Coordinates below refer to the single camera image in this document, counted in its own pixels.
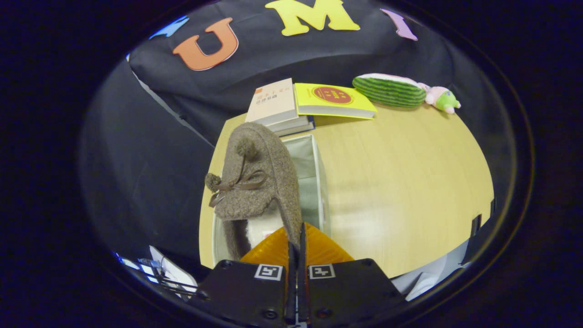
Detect pink and green plush toy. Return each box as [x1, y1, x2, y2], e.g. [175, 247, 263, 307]
[418, 83, 462, 115]

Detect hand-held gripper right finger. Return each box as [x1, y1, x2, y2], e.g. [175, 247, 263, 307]
[298, 222, 407, 326]

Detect black backdrop cloth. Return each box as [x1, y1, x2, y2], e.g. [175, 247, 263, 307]
[80, 0, 515, 274]

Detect white book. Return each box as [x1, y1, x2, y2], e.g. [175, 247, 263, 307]
[266, 115, 311, 133]

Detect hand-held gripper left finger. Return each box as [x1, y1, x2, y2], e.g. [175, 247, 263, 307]
[189, 227, 297, 326]

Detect white cloth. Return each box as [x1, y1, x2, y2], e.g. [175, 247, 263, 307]
[391, 241, 472, 302]

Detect cream fabric storage box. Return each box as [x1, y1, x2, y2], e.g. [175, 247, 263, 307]
[212, 133, 332, 269]

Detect beige book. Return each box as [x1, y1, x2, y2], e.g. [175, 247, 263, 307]
[245, 78, 300, 127]

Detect brown felt shoe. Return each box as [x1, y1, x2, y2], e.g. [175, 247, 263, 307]
[205, 122, 304, 261]

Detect yellow book with red circle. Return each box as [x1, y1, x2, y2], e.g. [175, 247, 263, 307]
[293, 82, 378, 120]

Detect blue and white packaging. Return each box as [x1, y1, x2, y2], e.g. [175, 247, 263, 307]
[115, 245, 199, 299]

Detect green striped watermelon plush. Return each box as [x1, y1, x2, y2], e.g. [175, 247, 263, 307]
[352, 73, 428, 108]

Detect grey book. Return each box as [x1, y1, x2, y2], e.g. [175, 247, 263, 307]
[272, 120, 316, 138]

